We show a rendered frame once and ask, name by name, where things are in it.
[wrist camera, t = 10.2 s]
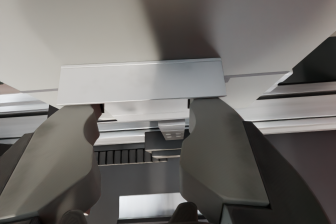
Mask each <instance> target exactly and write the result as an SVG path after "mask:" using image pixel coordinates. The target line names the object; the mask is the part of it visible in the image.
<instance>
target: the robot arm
mask: <svg viewBox="0 0 336 224"><path fill-rule="evenodd" d="M187 108H188V109H189V133H190V135H189V136H188V137H187V138H186V139H184V140H183V142H182V146H181V153H180V159H179V192H180V194H181V196H182V197H183V198H184V199H185V200H186V201H187V202H182V203H180V204H179V205H178V206H177V208H176V210H175V211H174V213H173V215H172V216H171V218H170V220H169V222H168V223H158V224H332V223H331V221H330V219H329V217H328V215H327V214H326V212H325V210H324V208H323V207H322V205H321V203H320V202H319V200H318V198H317V197H316V195H315V194H314V192H313V191H312V190H311V188H310V187H309V185H308V184H307V183H306V181H305V180H304V179H303V178H302V176H301V175H300V174H299V173H298V172H297V170H296V169H295V168H294V167H293V166H292V165H291V164H290V163H289V162H288V161H287V159H286V158H285V157H284V156H283V155H282V154H281V153H280V152H279V151H278V150H277V149H276V147H275V146H274V145H273V144H272V143H271V142H270V141H269V140H268V139H267V138H266V137H265V136H264V134H263V133H262V132H261V131H260V130H259V129H258V128H257V127H256V126H255V125H254V124H253V123H252V121H245V120H244V119H243V118H242V117H241V116H240V115H239V114H238V113H237V112H236V111H235V110H234V109H233V108H232V107H231V106H229V105H228V104H227V103H226V102H224V101H223V100H221V99H220V98H218V97H212V98H193V99H187ZM103 113H105V104H104V103H99V104H80V105H65V106H63V107H62V108H60V109H59V110H58V111H56V112H55V113H54V114H52V115H51V116H50V117H49V118H47V119H46V120H45V121H44V122H43V123H42V124H41V125H40V126H39V127H38V128H37V129H36V130H35V131H34V132H32V133H25V134H24V135H23V136H22V137H21V138H20V139H19V140H17V141H16V142H15V143H14V144H13V145H12V146H11V147H10V148H9V149H8V150H7V151H6V152H5V153H4V154H3V155H2V156H0V224H88V223H87V220H86V218H85V216H84V215H86V216H87V215H89V214H90V210H91V207H92V206H94V205H95V204H96V203H97V202H98V200H99V199H100V196H101V173H100V169H99V166H98V162H97V159H96V156H95V152H94V149H93V146H94V144H95V142H96V141H97V139H98V138H99V137H100V132H99V128H98V124H97V121H98V119H99V118H100V116H101V115H102V114H103ZM198 211H199V212H200V213H201V214H202V215H203V216H204V217H205V218H206V219H207V221H208V222H202V221H198Z"/></svg>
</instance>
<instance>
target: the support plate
mask: <svg viewBox="0 0 336 224"><path fill-rule="evenodd" d="M335 31H336V0H0V82H2V83H5V84H7V85H9V86H11V87H13V88H15V89H17V90H19V91H32V90H45V89H58V88H59V81H60V73H61V66H62V65H83V64H103V63H124V62H144V61H165V60H185V59H206V58H221V63H222V69H223V75H224V76H231V75H244V74H258V73H271V72H284V71H290V70H291V69H292V68H293V67H294V66H296V65H297V64H298V63H299V62H300V61H301V60H303V59H304V58H305V57H306V56H307V55H308V54H310V53H311V52H312V51H313V50H314V49H315V48H316V47H318V46H319V45H320V44H321V43H322V42H323V41H325V40H326V39H327V38H328V37H329V36H330V35H331V34H333V33H334V32H335ZM284 75H285V74H272V75H259V76H246V77H232V78H230V79H229V81H228V82H226V83H225V88H226V94H227V96H226V97H219V98H220V99H221V100H223V101H224V102H225V103H227V104H228V105H229V106H231V107H232V108H233V109H239V108H247V107H248V106H249V105H251V104H252V103H253V102H254V101H255V100H256V99H257V98H259V97H260V96H261V95H262V94H263V93H264V92H266V91H267V90H268V89H269V88H270V87H271V86H273V85H274V84H275V83H276V82H277V81H278V80H279V79H281V78H282V77H283V76H284Z"/></svg>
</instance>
